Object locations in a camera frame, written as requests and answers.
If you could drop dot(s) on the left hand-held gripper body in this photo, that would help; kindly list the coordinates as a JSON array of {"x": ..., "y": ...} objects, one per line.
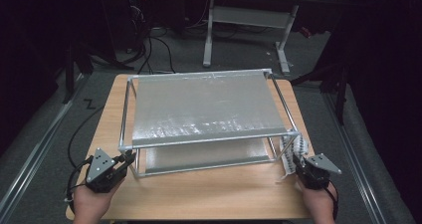
[{"x": 103, "y": 174}]

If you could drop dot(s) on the person's right hand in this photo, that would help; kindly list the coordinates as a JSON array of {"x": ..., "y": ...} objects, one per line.
[{"x": 318, "y": 204}]

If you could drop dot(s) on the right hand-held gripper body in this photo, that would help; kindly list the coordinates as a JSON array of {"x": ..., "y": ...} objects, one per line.
[{"x": 315, "y": 174}]

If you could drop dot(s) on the black stand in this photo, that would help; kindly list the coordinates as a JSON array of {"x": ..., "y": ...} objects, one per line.
[
  {"x": 338, "y": 91},
  {"x": 69, "y": 74}
]

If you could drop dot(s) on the white cloth with dark pattern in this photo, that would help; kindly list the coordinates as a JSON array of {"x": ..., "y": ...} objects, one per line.
[{"x": 295, "y": 151}]

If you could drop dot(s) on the metal floor rail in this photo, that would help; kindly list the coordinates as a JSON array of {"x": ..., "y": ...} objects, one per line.
[
  {"x": 361, "y": 164},
  {"x": 36, "y": 151}
]

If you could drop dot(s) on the two-tier metal shelf rack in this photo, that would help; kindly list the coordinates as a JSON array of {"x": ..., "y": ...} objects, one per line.
[{"x": 205, "y": 108}]

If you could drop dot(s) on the person's left hand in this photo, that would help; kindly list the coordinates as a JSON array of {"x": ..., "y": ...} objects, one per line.
[{"x": 91, "y": 205}]

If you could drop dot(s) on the dark computer tower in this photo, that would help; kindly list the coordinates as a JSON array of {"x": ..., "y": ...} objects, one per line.
[{"x": 137, "y": 18}]

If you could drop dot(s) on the desk with white metal legs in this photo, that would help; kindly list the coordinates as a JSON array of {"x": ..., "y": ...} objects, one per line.
[{"x": 249, "y": 16}]

